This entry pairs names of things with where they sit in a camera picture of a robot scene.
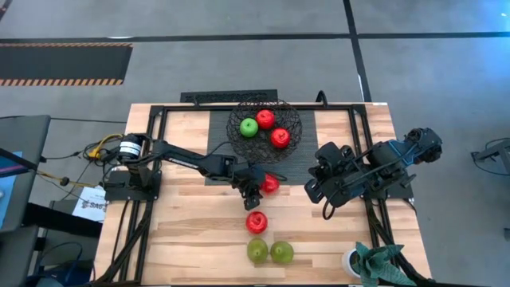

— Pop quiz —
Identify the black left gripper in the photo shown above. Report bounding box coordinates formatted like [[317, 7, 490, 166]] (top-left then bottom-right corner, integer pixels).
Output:
[[233, 162, 288, 211]]

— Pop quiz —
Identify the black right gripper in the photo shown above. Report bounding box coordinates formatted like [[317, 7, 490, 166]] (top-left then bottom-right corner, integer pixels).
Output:
[[304, 141, 362, 208]]

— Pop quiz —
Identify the red apple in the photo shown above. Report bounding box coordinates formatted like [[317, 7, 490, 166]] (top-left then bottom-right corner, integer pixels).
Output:
[[261, 174, 281, 195], [255, 108, 277, 130], [245, 210, 269, 235], [270, 127, 292, 150]]

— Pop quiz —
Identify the green apple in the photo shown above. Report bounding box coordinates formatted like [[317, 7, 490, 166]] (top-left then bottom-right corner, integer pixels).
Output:
[[246, 238, 269, 265], [270, 240, 295, 265], [239, 117, 260, 139]]

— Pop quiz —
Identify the white plant pot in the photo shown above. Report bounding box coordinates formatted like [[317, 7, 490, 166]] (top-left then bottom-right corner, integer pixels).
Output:
[[341, 247, 362, 279]]

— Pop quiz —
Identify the dark grey mesh mat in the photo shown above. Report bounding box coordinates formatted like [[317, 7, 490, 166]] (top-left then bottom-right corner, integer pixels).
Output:
[[205, 109, 320, 187]]

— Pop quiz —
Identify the green leafy plant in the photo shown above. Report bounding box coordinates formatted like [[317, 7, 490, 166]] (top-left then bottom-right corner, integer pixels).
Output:
[[353, 241, 418, 287]]

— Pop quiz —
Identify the grey metal stand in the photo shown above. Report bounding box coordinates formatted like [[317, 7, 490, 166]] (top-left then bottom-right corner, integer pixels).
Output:
[[470, 138, 510, 176]]

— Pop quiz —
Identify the white printed paper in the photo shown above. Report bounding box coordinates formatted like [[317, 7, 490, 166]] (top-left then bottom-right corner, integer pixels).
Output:
[[71, 185, 108, 223]]

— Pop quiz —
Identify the black hazard-striped floor mat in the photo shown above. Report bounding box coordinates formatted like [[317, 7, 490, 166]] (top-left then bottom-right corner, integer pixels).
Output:
[[0, 42, 134, 87]]

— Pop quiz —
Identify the blue panel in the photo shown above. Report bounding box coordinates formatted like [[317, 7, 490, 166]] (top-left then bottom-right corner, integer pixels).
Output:
[[0, 151, 24, 230]]

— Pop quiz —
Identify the black right gripper cable loop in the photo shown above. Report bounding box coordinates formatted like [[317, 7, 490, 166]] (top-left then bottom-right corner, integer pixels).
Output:
[[321, 195, 339, 221]]

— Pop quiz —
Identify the black wire basket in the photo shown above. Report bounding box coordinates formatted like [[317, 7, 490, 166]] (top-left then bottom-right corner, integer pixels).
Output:
[[226, 98, 304, 165]]

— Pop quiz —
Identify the black aluminium table frame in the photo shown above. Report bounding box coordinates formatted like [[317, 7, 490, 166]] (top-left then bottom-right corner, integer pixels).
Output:
[[91, 102, 435, 287]]

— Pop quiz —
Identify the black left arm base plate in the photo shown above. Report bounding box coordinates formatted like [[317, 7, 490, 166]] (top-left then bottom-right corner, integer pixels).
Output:
[[104, 169, 163, 202]]

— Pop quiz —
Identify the yellow cable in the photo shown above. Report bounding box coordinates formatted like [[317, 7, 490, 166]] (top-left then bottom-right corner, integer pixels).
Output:
[[85, 133, 124, 160]]

